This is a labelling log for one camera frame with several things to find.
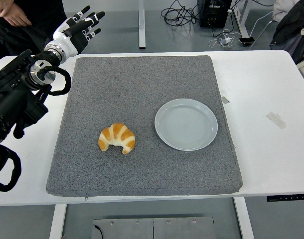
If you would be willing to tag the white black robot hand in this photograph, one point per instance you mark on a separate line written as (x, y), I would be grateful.
(64, 37)

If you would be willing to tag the golden croissant bread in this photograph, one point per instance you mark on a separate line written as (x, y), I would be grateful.
(117, 134)

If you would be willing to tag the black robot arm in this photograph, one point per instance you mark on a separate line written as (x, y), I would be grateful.
(7, 99)

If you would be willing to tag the light grey round plate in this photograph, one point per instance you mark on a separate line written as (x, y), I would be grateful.
(187, 124)

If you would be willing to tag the grey metal plate with screws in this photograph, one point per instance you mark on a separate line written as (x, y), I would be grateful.
(167, 229)

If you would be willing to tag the person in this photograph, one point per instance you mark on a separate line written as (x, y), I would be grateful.
(42, 15)

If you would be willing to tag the person's hand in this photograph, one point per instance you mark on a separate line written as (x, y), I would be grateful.
(15, 15)

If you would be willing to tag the grey fabric mat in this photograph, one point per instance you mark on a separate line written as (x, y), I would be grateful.
(142, 87)

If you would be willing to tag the black computer case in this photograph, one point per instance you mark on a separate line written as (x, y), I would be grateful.
(214, 17)

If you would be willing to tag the white charger plug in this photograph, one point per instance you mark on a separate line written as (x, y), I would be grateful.
(227, 39)

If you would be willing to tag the small grey tape piece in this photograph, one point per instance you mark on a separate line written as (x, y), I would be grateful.
(225, 99)

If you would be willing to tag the white slanted desk leg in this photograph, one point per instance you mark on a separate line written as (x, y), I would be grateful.
(243, 20)

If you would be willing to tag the black smartphone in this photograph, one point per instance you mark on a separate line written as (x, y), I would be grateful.
(246, 40)

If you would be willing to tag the white table leg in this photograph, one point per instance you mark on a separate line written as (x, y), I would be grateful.
(244, 219)
(57, 221)

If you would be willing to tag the grey metal chair leg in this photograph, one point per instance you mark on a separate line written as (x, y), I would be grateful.
(262, 35)

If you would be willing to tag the white garment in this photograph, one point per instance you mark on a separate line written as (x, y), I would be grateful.
(281, 10)

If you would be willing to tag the black jacket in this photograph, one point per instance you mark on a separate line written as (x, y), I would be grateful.
(289, 32)

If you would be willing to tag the large grey tape piece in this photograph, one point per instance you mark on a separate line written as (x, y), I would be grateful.
(275, 120)

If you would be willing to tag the black table control panel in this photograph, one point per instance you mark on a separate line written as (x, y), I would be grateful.
(289, 198)

